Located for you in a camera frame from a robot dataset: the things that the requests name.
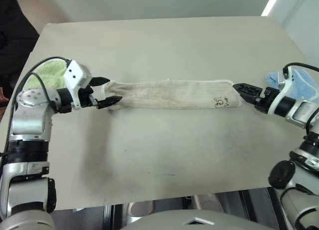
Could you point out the light green towel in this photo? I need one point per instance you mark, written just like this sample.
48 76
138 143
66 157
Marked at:
49 74

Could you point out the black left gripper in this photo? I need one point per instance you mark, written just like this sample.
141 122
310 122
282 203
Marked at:
86 97

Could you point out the cream white towel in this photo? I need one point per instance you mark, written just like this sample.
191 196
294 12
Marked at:
174 94

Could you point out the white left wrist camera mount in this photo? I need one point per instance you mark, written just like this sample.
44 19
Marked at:
74 72

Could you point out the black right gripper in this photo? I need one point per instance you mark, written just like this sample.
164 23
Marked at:
264 101

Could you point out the dark rounded shape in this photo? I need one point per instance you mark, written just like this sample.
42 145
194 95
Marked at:
140 208

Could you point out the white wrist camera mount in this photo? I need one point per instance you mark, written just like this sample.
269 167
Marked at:
280 90
74 72

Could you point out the person in dark clothing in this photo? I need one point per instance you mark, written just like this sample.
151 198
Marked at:
12 33

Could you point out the silver robot torso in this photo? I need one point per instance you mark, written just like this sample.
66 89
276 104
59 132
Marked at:
174 220

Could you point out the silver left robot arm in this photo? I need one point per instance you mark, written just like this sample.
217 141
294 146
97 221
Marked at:
27 120

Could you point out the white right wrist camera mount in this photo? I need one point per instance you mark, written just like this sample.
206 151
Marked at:
280 90

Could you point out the light blue towel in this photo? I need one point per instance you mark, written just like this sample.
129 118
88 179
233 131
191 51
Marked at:
305 84

